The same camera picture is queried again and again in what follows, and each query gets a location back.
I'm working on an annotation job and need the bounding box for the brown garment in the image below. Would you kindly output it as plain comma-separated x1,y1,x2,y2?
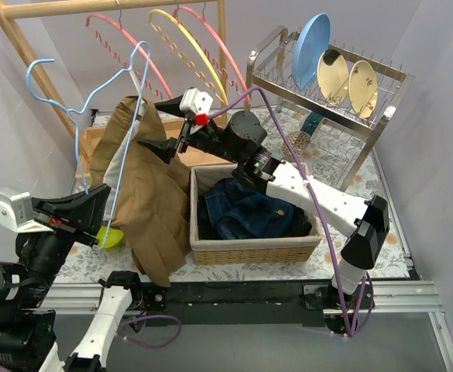
90,95,190,287

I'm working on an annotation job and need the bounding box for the wooden clothes rack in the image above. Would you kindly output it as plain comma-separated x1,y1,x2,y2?
0,0,229,180

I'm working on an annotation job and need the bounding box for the floral table mat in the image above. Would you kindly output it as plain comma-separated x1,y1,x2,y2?
57,124,410,284

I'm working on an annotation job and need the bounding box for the blue denim garment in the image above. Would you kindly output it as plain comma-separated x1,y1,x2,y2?
202,177,307,240

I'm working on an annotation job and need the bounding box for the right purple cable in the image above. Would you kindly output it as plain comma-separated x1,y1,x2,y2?
208,85,376,338

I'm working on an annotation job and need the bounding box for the wicker basket with liner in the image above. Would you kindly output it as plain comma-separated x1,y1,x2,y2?
190,164,322,265

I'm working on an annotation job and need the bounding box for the teal cup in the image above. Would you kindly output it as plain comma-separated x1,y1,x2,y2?
300,112,324,136

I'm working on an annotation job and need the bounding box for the cream plate with dark spot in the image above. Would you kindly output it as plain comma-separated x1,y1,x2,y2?
317,49,349,107

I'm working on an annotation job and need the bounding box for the pink hanger with denim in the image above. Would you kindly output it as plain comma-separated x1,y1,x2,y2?
84,13,173,101

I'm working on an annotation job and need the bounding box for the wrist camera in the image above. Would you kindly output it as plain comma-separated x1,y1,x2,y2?
0,188,53,233
179,88,214,126

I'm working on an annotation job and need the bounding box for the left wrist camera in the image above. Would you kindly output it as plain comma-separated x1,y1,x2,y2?
0,188,53,233

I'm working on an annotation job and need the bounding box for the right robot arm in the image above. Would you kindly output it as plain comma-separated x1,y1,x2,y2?
139,96,390,308

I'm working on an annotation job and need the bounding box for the black skirt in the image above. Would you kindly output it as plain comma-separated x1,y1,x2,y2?
197,193,314,240

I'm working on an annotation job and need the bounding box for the purple cable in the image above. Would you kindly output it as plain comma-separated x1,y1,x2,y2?
208,85,376,338
0,314,183,372

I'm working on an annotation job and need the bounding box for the blue wire hanger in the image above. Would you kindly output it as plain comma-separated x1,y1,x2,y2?
25,40,152,252

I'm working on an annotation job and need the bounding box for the lime green bowl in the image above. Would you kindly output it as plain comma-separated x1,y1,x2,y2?
95,226,124,250

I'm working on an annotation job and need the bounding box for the cream plate with flowers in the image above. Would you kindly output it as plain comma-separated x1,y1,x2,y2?
348,60,378,119

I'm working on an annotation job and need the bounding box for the yellow hanger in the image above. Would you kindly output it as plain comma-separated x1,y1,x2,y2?
148,9,229,105

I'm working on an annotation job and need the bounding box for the pink hanger of skirt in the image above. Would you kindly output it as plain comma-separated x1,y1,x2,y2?
173,3,252,108

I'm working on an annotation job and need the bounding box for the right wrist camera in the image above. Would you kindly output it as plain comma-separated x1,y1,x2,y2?
179,88,214,126

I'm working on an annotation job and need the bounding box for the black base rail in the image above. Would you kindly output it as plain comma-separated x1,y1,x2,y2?
98,281,361,336

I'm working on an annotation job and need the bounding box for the blue plate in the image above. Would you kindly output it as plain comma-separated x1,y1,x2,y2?
292,13,331,90

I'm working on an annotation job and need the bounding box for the patterned bowl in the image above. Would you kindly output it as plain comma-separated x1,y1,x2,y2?
287,131,311,157

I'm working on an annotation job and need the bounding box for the metal dish rack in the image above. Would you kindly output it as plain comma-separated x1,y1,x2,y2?
245,26,414,191

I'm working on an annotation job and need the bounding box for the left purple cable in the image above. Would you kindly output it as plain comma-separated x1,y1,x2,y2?
0,314,183,372

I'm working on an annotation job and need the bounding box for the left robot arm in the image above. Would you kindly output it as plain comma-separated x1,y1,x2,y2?
0,184,143,371

